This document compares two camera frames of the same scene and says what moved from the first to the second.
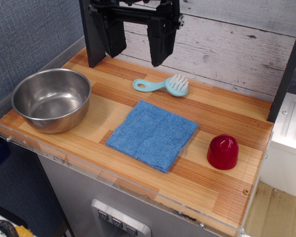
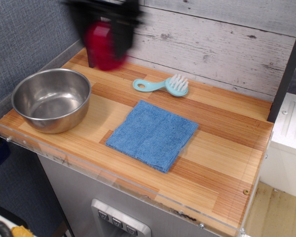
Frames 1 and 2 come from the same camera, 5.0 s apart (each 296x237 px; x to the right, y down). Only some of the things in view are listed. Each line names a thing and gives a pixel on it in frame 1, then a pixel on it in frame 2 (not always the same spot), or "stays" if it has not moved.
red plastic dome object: [223, 152] -> [97, 35]
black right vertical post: [284, 85] stays
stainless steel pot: [52, 100] stays
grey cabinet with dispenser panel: [94, 207] stays
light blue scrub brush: [175, 85] stays
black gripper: [162, 30] -> [126, 14]
